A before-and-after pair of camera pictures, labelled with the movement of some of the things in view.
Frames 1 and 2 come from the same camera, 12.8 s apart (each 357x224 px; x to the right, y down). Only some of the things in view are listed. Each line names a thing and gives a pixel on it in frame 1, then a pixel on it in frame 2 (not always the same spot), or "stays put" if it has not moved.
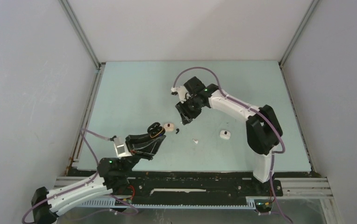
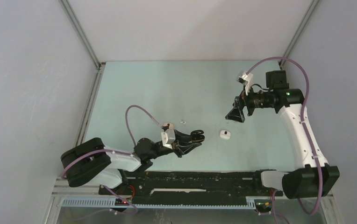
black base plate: (200, 185) stays put
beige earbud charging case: (168, 127) stays put
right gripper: (187, 117) -> (236, 114)
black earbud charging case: (155, 130) -> (196, 136)
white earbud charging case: (224, 134) stays put
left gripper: (143, 146) -> (182, 145)
